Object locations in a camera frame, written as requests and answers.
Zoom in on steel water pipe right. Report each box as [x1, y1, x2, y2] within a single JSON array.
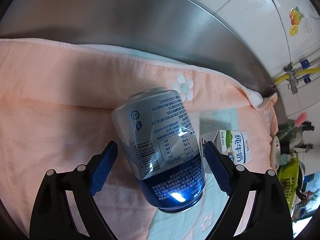
[[298, 74, 319, 89]]

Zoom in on white ceramic plate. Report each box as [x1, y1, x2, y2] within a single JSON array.
[[270, 136, 281, 171]]

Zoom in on steel water pipe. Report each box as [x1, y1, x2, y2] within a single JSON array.
[[298, 74, 319, 89], [284, 57, 319, 94]]

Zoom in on pink flower towel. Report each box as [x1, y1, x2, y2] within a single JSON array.
[[1, 38, 278, 233]]

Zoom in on steel water pipe left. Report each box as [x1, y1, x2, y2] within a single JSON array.
[[284, 57, 319, 94]]

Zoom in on black knife handles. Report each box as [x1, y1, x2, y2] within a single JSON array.
[[297, 121, 315, 153]]

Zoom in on blue silver drink can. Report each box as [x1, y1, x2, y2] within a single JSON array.
[[111, 87, 206, 213]]

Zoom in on black pan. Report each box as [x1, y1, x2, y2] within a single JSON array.
[[296, 160, 306, 201]]

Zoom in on green dish rack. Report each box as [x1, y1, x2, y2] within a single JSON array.
[[277, 152, 299, 215]]

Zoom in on pink bottle brush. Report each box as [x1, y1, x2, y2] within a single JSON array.
[[295, 112, 308, 127]]

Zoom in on yellow gas hose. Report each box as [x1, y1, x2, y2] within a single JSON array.
[[273, 67, 320, 86]]

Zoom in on white milk carton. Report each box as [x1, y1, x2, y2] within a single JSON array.
[[200, 129, 251, 164]]

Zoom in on dark green glass jar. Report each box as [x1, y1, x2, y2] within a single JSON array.
[[276, 120, 302, 148]]

